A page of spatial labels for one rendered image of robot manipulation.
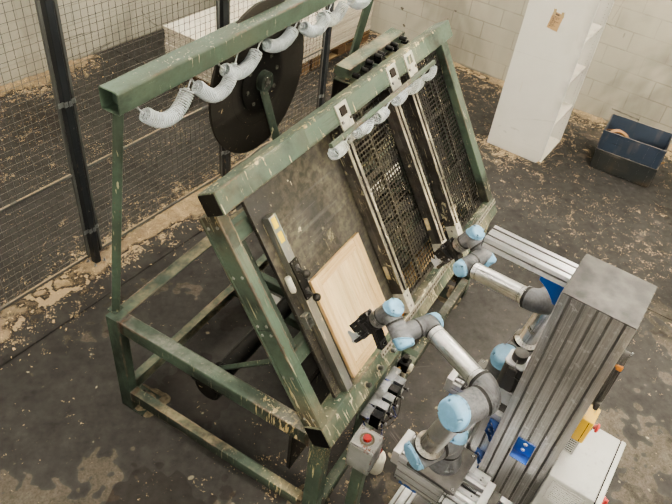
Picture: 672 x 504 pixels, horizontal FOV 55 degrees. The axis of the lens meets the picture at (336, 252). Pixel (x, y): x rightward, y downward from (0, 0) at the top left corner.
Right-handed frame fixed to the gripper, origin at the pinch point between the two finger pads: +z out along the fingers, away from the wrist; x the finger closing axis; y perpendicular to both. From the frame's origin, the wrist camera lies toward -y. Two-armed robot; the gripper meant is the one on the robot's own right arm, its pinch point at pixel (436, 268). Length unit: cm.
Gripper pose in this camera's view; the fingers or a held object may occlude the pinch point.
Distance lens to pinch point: 322.4
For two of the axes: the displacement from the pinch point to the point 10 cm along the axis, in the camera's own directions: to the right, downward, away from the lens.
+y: -6.7, -7.4, 0.3
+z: -4.6, 4.5, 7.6
